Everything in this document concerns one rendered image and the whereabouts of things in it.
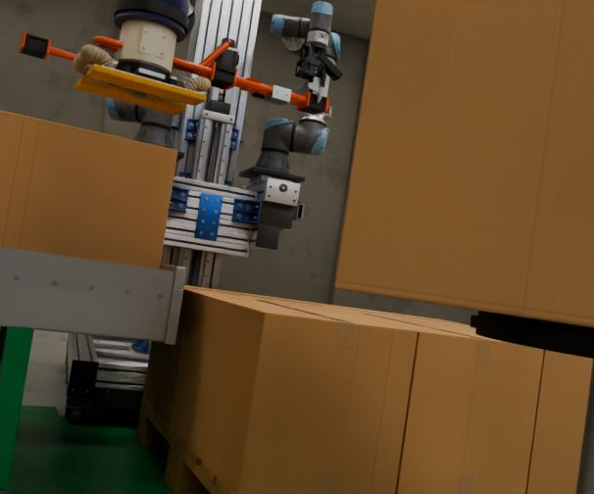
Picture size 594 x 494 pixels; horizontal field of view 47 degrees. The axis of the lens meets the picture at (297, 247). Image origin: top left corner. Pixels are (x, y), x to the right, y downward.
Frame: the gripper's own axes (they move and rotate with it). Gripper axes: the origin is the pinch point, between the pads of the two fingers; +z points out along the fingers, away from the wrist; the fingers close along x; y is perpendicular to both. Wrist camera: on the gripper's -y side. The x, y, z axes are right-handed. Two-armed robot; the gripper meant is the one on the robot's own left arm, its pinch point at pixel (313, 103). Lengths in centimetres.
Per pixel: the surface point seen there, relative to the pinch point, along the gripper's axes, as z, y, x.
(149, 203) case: 47, 56, 16
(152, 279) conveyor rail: 69, 56, 34
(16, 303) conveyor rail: 79, 88, 32
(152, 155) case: 33, 57, 16
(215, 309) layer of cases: 74, 42, 45
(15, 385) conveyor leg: 99, 85, 32
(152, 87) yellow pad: 13, 60, 14
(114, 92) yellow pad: 13, 67, -4
